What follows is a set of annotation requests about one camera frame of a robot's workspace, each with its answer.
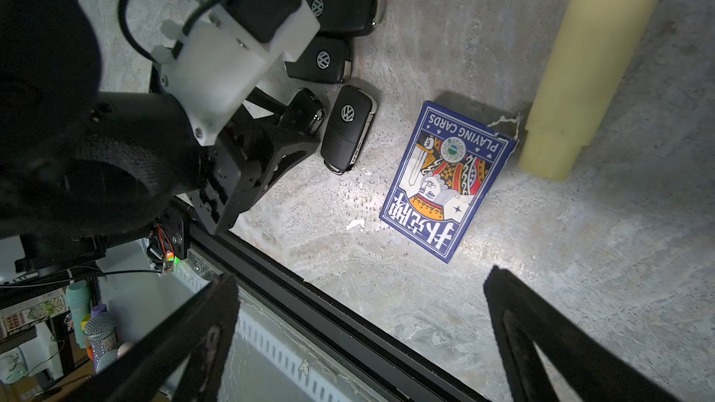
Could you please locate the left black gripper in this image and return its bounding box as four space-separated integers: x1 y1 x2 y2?
188 87 320 235

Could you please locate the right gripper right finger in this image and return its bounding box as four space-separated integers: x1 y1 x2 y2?
483 266 676 401

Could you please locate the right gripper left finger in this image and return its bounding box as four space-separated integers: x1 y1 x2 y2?
66 275 240 401

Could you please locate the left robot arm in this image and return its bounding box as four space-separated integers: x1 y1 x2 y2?
1 0 320 272

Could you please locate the black VW car key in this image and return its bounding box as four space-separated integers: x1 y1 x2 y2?
320 86 377 175

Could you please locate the black car key lower middle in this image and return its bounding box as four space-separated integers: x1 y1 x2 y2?
285 36 353 85

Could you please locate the blue playing cards box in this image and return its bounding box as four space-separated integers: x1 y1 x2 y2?
379 102 518 264

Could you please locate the cream foam roller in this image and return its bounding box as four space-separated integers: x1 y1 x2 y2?
519 0 659 181

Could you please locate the white perforated cable duct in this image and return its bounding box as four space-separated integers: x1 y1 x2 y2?
172 267 387 402

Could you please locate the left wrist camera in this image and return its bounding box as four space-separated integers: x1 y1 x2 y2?
152 0 320 146

